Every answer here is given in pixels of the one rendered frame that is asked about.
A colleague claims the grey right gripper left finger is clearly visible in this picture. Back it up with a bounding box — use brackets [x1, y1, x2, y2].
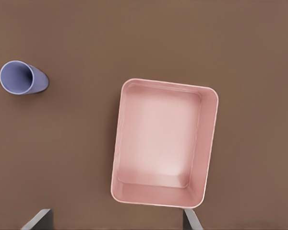
[20, 208, 54, 230]

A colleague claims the lavender blue cup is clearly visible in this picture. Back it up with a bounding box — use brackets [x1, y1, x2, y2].
[0, 60, 49, 96]

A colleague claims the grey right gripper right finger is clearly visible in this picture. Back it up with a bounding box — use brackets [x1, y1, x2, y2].
[183, 208, 204, 230]

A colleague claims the pink rectangular box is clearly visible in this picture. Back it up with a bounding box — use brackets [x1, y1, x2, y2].
[110, 78, 219, 208]

